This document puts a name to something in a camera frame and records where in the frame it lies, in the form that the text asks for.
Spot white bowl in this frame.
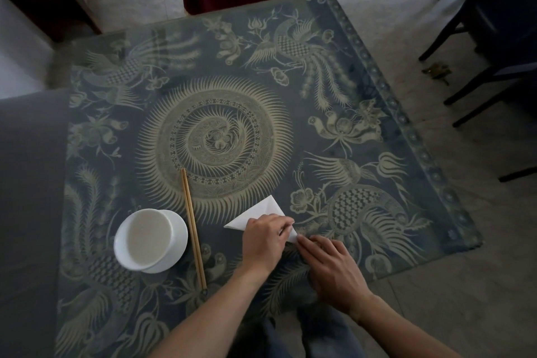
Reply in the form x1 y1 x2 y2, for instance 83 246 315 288
113 208 175 272

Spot person's right hand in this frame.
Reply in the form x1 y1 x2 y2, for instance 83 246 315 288
293 234 374 317

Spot white paper napkin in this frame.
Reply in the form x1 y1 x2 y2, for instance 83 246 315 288
223 195 299 244

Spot person's left hand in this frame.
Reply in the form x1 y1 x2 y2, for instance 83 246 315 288
239 214 296 285

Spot white saucer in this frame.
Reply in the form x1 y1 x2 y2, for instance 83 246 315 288
140 209 189 275

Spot person's left forearm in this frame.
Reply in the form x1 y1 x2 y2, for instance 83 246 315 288
147 267 269 358

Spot person's blue jeans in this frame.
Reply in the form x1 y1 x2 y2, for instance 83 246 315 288
228 305 368 358

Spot blue phoenix patterned tablecloth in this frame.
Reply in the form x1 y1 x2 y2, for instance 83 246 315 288
54 0 484 358

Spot grey upholstered sofa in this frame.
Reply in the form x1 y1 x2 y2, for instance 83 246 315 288
0 89 70 358

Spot person's right forearm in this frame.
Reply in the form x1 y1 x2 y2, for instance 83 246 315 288
350 293 462 358

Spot small floor debris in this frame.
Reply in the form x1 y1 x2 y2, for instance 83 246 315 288
421 62 453 87

